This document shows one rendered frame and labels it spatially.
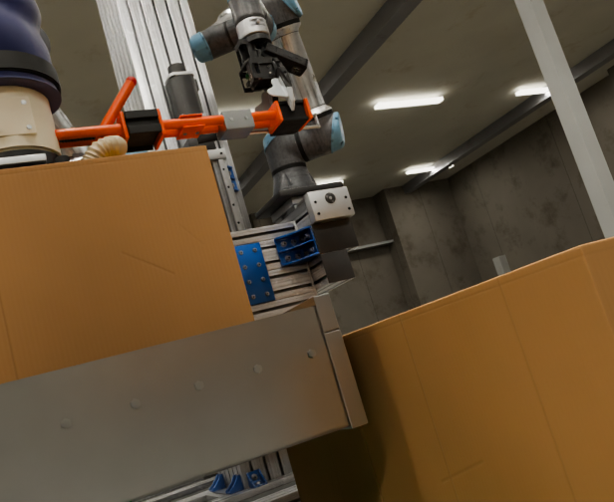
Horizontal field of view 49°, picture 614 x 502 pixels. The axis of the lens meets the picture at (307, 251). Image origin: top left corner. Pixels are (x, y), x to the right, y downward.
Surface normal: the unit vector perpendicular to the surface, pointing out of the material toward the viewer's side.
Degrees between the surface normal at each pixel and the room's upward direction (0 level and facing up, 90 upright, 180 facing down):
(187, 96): 90
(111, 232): 90
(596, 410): 90
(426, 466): 90
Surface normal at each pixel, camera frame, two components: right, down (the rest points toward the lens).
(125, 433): 0.38, -0.28
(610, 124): -0.87, 0.18
